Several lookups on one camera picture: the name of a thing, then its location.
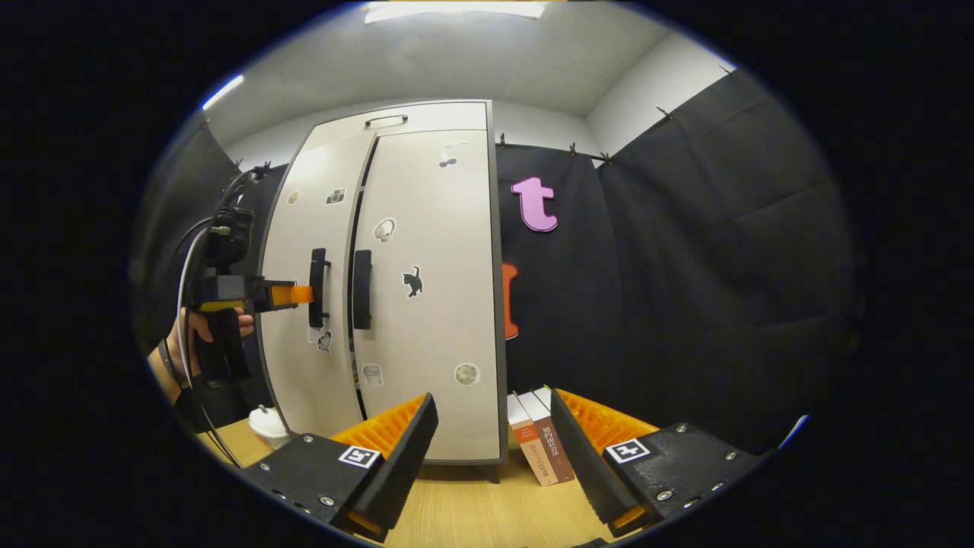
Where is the white plush toy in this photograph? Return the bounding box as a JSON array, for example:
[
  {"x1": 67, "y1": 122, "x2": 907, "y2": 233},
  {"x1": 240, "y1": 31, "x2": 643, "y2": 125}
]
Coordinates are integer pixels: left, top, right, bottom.
[{"x1": 249, "y1": 406, "x2": 291, "y2": 450}]

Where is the white shoe cabinet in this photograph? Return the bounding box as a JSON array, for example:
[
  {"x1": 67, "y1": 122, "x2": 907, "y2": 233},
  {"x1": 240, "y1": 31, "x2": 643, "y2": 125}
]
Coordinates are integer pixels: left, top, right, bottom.
[{"x1": 255, "y1": 99, "x2": 511, "y2": 484}]

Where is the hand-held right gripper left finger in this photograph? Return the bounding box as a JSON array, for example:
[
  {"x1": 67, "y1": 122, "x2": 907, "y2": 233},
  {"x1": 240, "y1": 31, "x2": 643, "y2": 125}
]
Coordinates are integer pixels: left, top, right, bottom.
[{"x1": 242, "y1": 393, "x2": 440, "y2": 543}]

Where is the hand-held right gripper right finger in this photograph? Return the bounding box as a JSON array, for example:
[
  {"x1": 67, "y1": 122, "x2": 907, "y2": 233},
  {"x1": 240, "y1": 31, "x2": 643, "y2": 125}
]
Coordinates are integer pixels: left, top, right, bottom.
[{"x1": 549, "y1": 388, "x2": 766, "y2": 538}]

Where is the small ceiling light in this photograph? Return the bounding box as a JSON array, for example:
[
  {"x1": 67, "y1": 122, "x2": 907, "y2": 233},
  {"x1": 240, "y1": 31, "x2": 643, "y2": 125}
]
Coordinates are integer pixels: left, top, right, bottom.
[{"x1": 202, "y1": 74, "x2": 246, "y2": 111}]

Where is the white cabinet door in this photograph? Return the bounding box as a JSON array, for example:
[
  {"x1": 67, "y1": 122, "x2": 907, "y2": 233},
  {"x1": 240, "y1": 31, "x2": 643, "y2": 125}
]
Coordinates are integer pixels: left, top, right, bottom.
[
  {"x1": 352, "y1": 129, "x2": 503, "y2": 461},
  {"x1": 259, "y1": 135, "x2": 377, "y2": 438}
]

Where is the black backdrop cloth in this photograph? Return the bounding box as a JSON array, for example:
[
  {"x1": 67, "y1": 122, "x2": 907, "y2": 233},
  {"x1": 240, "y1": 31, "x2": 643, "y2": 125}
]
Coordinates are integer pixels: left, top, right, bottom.
[{"x1": 133, "y1": 68, "x2": 864, "y2": 450}]

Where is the black door handle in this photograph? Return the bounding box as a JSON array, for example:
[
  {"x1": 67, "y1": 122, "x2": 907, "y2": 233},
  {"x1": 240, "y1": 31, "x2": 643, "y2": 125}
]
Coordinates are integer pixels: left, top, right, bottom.
[
  {"x1": 308, "y1": 248, "x2": 333, "y2": 328},
  {"x1": 352, "y1": 250, "x2": 374, "y2": 330}
]

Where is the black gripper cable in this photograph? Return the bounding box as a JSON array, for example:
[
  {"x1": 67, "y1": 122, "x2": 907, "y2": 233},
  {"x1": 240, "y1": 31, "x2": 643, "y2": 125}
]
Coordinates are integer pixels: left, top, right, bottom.
[{"x1": 219, "y1": 161, "x2": 272, "y2": 218}]

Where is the large ceiling light panel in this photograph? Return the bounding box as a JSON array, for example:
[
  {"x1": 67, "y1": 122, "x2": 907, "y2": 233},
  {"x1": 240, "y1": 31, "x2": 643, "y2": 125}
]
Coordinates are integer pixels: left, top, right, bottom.
[{"x1": 364, "y1": 0, "x2": 547, "y2": 24}]

